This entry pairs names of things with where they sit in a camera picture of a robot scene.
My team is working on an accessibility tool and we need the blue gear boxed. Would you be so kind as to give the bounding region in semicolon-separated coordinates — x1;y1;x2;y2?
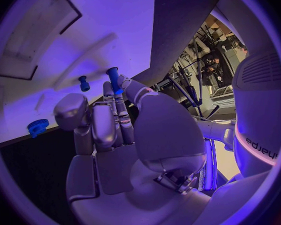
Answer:
26;118;50;139

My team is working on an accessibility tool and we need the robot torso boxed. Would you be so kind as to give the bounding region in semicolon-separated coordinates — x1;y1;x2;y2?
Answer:
231;50;281;179

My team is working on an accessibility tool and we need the white task board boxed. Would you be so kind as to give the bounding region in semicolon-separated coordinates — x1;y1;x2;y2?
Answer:
0;0;156;145

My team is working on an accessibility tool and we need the short blue peg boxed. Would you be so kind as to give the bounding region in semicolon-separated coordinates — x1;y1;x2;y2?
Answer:
78;75;92;93

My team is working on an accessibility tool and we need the black tripod stand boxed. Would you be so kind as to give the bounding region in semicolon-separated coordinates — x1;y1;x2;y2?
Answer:
167;35;222;119

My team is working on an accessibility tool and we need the glowing light bar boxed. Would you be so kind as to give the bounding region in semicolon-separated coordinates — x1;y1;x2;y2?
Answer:
198;137;218;192

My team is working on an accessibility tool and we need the long blue peg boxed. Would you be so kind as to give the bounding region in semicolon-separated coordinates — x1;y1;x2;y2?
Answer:
105;66;125;96

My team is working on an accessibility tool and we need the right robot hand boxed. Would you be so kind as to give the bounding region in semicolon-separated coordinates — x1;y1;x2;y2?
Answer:
53;74;212;225

